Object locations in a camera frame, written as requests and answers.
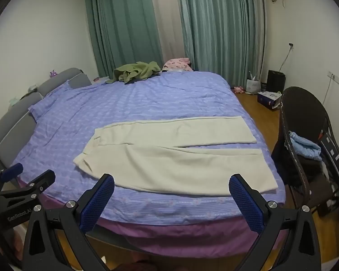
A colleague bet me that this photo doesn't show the lilac pillow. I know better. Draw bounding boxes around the lilac pillow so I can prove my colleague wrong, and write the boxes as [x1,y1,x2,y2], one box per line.
[28,80,74,119]

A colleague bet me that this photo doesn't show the light blue cloth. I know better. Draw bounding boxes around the light blue cloth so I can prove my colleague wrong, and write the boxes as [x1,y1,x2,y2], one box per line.
[289,131,323,161]

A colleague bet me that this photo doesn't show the white bag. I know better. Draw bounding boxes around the white bag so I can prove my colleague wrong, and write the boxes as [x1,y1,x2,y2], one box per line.
[245,72,262,94]

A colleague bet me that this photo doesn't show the light teal curtain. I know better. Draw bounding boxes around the light teal curtain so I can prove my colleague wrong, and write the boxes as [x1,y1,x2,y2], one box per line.
[175,0,267,86]

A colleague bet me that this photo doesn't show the olive green cloth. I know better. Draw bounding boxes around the olive green cloth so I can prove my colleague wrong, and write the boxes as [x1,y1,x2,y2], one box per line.
[105,61,161,84]

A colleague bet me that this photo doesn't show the wall cable with plug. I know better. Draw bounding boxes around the wall cable with plug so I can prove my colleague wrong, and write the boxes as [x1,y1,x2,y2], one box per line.
[278,43,295,71]

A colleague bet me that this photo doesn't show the black floor appliance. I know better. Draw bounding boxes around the black floor appliance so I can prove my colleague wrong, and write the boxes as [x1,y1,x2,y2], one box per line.
[266,70,286,93]

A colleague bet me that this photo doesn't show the cream pants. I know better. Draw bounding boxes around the cream pants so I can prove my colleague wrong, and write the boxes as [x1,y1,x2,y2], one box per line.
[73,116,279,196]

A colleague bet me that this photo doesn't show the lilac striped bed cover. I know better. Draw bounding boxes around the lilac striped bed cover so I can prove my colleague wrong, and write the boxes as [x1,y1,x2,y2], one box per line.
[11,70,286,226]

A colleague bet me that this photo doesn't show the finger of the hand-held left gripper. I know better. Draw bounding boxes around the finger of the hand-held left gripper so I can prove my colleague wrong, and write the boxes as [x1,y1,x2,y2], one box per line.
[0,163,24,188]
[0,170,56,204]

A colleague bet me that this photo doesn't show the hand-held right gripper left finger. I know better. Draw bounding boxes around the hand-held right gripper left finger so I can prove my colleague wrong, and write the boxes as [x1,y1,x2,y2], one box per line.
[22,173,115,271]

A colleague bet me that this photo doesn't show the beige sheer curtain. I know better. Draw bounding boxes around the beige sheer curtain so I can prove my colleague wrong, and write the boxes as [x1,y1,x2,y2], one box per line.
[148,0,187,63]

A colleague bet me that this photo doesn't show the dark blue box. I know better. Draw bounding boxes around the dark blue box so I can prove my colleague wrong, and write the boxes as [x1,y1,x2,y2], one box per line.
[257,91,283,109]

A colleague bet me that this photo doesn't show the dark wicker chair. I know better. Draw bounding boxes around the dark wicker chair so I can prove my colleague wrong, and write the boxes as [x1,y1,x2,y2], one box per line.
[271,86,339,218]

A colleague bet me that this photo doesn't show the dark green curtain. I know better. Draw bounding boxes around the dark green curtain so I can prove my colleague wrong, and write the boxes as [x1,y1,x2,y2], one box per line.
[83,0,164,78]

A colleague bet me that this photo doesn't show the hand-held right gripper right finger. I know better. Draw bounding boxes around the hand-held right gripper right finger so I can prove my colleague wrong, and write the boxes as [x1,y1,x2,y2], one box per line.
[229,173,320,271]

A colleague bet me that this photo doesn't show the magenta bed sheet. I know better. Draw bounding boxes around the magenta bed sheet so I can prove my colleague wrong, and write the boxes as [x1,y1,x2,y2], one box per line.
[17,178,287,259]

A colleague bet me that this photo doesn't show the pink patterned cloth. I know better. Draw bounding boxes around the pink patterned cloth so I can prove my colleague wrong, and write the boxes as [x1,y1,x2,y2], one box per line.
[162,58,193,72]

